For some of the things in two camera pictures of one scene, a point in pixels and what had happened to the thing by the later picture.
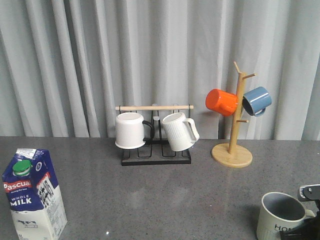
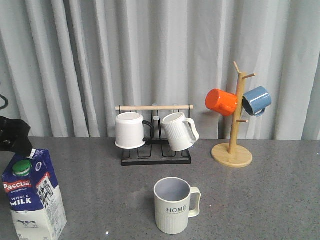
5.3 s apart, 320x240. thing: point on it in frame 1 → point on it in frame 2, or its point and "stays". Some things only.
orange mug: [224, 102] stays
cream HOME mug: [278, 212] → [175, 202]
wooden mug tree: [231, 155] stays
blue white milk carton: [37, 201] stays
